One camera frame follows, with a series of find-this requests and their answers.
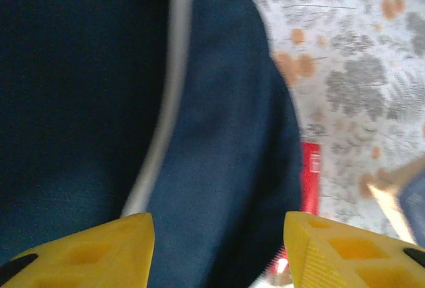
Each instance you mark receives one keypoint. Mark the floral tablecloth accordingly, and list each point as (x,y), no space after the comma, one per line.
(348,69)

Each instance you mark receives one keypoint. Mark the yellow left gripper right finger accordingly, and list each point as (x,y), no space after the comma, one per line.
(348,258)

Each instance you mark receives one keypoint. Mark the navy book gold title label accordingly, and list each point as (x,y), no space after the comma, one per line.
(411,201)

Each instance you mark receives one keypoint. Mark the navy blue student backpack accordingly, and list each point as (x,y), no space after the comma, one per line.
(99,102)

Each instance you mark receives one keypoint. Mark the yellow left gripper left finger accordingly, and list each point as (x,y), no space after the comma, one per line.
(83,258)

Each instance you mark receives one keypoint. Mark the white red stationery packet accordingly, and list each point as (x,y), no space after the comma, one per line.
(310,182)

